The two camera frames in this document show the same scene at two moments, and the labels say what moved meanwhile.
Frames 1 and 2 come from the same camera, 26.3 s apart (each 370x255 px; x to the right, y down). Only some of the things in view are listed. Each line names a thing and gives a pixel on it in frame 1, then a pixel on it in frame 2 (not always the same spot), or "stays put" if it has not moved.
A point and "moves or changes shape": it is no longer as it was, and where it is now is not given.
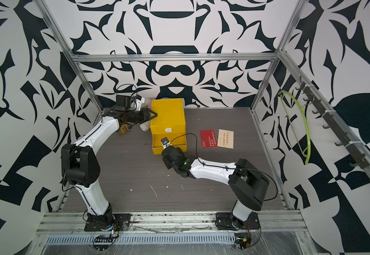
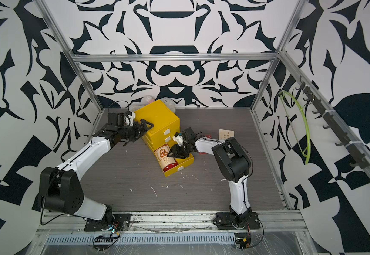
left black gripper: (147, 117) to (141, 133)
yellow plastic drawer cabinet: (169, 122) moves or changes shape
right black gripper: (165, 161) to (175, 152)
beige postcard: (226, 138) stays put
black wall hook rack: (360, 161) stays put
